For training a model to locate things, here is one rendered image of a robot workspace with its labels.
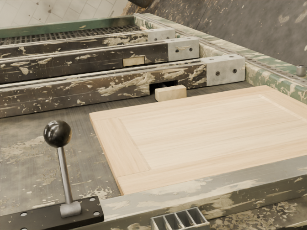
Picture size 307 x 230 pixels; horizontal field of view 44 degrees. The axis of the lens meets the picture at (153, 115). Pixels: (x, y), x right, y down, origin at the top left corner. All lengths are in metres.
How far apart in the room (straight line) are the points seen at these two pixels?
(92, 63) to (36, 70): 0.19
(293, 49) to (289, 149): 1.86
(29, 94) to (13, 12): 5.05
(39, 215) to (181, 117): 0.44
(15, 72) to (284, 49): 1.78
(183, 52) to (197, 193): 0.94
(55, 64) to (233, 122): 0.71
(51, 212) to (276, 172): 0.33
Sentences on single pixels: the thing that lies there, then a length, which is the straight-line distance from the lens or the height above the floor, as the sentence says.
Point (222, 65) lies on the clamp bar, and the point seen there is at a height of 0.98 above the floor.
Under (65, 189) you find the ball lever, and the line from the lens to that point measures 0.52.
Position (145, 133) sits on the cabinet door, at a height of 1.21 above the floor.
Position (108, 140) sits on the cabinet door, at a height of 1.27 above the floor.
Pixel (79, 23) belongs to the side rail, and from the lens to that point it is 2.31.
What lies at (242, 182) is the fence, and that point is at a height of 1.16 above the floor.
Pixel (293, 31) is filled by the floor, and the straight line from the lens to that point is 2.66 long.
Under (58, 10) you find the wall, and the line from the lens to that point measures 6.11.
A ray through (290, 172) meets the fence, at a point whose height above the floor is 1.10.
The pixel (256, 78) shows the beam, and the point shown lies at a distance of 1.12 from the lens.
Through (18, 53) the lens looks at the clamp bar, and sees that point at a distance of 1.59.
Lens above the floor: 1.55
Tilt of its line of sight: 25 degrees down
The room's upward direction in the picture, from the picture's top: 63 degrees counter-clockwise
